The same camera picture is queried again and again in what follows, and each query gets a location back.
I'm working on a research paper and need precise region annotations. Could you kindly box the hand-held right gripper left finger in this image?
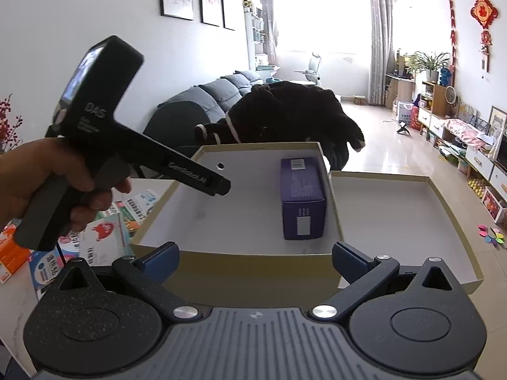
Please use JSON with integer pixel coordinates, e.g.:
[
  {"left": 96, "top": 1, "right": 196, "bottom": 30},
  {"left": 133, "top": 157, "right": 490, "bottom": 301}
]
[{"left": 52, "top": 241, "right": 202, "bottom": 322}]

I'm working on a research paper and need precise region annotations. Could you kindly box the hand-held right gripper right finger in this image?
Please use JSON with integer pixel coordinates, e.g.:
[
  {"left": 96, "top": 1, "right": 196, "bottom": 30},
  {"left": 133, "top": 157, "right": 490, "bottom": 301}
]
[{"left": 309, "top": 241, "right": 462, "bottom": 321}]

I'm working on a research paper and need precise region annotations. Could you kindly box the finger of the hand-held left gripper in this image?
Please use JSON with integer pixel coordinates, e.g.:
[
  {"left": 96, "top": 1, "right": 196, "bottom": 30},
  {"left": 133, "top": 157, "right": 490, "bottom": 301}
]
[{"left": 203, "top": 172, "right": 232, "bottom": 198}]

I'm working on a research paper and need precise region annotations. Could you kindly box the beige cardboard box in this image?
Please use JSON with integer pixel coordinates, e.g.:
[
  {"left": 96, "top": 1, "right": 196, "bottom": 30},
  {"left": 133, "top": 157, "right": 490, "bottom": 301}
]
[{"left": 130, "top": 142, "right": 345, "bottom": 309}]

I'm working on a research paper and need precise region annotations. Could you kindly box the green and white medicine box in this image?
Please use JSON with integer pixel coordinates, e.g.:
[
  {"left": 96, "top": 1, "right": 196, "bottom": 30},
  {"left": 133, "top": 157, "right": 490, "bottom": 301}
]
[{"left": 113, "top": 199, "right": 153, "bottom": 233}]

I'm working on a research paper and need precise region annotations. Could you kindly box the white box with red cartoon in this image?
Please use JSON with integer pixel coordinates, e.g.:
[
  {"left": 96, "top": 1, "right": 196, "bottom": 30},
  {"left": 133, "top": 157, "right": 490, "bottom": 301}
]
[{"left": 79, "top": 214, "right": 134, "bottom": 267}]

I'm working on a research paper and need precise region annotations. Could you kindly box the blue and white medicine box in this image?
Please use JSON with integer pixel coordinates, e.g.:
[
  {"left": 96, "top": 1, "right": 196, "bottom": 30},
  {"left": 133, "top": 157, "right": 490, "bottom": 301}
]
[{"left": 129, "top": 189, "right": 168, "bottom": 222}]

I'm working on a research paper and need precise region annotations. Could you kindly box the beige cardboard box lid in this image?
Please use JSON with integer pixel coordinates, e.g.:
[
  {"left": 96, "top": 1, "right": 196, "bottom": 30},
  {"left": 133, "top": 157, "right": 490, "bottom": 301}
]
[{"left": 330, "top": 170, "right": 485, "bottom": 296}]

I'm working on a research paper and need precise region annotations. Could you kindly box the purple medicine box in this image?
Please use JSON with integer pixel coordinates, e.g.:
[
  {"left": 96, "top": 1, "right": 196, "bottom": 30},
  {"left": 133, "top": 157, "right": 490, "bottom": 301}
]
[{"left": 280, "top": 157, "right": 328, "bottom": 241}]

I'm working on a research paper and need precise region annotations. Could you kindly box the pink and white medicine box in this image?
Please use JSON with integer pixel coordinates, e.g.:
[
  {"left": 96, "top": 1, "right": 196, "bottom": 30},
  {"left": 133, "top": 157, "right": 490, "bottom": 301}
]
[{"left": 57, "top": 230, "right": 82, "bottom": 256}]

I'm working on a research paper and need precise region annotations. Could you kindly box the white marble desktop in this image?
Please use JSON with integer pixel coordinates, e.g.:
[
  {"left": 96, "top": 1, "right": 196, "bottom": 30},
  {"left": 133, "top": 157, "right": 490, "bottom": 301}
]
[{"left": 0, "top": 177, "right": 177, "bottom": 369}]

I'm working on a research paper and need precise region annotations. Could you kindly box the person's left hand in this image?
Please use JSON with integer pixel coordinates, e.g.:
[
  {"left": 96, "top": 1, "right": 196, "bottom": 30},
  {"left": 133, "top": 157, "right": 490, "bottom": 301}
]
[{"left": 0, "top": 138, "right": 134, "bottom": 235}]

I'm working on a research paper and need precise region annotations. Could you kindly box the grey sofa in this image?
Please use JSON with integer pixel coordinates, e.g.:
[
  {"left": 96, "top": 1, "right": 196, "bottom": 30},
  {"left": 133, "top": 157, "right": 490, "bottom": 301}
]
[{"left": 156, "top": 69, "right": 264, "bottom": 127}]

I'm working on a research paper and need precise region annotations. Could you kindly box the black fuzzy jacket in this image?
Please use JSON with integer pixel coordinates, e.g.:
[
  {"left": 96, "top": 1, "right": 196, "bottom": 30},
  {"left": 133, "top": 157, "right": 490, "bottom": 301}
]
[{"left": 194, "top": 80, "right": 366, "bottom": 169}]

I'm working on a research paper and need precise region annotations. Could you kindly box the colourful paper pinwheel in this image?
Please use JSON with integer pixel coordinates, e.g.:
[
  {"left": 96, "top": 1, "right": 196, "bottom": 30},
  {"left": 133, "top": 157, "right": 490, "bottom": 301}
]
[{"left": 477, "top": 224, "right": 506, "bottom": 248}]

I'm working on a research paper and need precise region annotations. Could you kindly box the box of yellow fruit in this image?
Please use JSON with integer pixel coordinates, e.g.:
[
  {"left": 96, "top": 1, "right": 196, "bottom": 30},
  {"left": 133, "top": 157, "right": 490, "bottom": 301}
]
[{"left": 467, "top": 178, "right": 489, "bottom": 199}]

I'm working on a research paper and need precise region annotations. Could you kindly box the orange tissue box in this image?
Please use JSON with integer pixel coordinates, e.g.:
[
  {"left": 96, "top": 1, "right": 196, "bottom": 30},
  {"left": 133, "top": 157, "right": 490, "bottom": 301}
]
[{"left": 0, "top": 224, "right": 32, "bottom": 285}]

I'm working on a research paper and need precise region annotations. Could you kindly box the white office chair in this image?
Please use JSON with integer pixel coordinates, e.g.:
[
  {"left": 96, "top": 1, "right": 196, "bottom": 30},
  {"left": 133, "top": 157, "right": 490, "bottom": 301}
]
[{"left": 295, "top": 52, "right": 323, "bottom": 86}]

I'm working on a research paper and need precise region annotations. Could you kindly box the tall white shelf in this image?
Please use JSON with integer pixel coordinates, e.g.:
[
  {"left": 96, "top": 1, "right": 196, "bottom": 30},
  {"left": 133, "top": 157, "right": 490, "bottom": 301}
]
[{"left": 243, "top": 6, "right": 266, "bottom": 70}]

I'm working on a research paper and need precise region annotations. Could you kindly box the red printed box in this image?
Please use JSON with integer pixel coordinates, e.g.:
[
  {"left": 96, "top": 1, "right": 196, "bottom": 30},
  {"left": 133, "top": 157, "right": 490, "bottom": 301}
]
[{"left": 481, "top": 186, "right": 507, "bottom": 225}]

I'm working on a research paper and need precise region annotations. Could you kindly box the framed pale art print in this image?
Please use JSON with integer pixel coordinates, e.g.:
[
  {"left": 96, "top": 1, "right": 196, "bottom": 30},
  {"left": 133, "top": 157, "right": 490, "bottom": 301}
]
[{"left": 220, "top": 0, "right": 237, "bottom": 31}]

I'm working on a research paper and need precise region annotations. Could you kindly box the white low cabinet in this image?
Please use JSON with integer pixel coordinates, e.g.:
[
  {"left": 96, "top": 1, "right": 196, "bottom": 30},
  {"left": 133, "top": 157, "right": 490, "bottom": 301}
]
[{"left": 416, "top": 105, "right": 507, "bottom": 211}]

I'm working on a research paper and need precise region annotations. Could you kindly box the grey curtain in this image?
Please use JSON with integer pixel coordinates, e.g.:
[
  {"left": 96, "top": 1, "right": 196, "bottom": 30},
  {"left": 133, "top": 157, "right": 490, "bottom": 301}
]
[
  {"left": 369, "top": 0, "right": 397, "bottom": 107},
  {"left": 253, "top": 0, "right": 279, "bottom": 66}
]

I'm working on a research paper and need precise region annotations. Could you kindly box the pink cloth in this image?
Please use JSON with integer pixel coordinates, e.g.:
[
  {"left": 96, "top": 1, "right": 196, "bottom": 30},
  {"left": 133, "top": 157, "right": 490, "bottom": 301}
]
[{"left": 444, "top": 118, "right": 489, "bottom": 148}]

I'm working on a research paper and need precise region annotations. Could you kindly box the small wooden desk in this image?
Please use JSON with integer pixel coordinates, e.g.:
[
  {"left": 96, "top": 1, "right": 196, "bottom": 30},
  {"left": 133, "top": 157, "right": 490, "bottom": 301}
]
[{"left": 386, "top": 73, "right": 416, "bottom": 108}]

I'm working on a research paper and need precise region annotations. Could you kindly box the wooden shelf unit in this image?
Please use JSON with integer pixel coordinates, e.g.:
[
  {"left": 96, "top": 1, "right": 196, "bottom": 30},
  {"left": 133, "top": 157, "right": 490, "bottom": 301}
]
[{"left": 420, "top": 81, "right": 460, "bottom": 120}]

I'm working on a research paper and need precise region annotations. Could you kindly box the bright window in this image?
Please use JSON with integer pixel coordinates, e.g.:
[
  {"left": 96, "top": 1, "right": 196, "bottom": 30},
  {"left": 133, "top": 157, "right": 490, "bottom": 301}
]
[{"left": 273, "top": 0, "right": 373, "bottom": 54}]

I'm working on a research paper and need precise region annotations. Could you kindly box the small framed photo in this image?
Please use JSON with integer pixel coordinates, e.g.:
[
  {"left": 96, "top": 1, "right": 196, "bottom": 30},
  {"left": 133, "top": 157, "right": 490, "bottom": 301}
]
[{"left": 487, "top": 105, "right": 507, "bottom": 144}]

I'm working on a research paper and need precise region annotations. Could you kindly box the potted green plant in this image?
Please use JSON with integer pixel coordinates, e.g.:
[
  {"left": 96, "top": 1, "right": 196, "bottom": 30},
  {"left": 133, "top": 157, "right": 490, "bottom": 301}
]
[{"left": 410, "top": 51, "right": 451, "bottom": 84}]

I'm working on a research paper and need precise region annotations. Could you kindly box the red hanging string ornament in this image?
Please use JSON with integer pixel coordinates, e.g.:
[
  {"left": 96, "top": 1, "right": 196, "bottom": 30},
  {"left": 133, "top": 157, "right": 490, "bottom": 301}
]
[{"left": 447, "top": 0, "right": 460, "bottom": 65}]

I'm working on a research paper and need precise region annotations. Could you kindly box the red knot wall ornament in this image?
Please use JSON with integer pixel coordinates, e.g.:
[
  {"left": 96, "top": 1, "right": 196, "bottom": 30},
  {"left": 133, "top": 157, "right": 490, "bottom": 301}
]
[{"left": 470, "top": 0, "right": 499, "bottom": 73}]

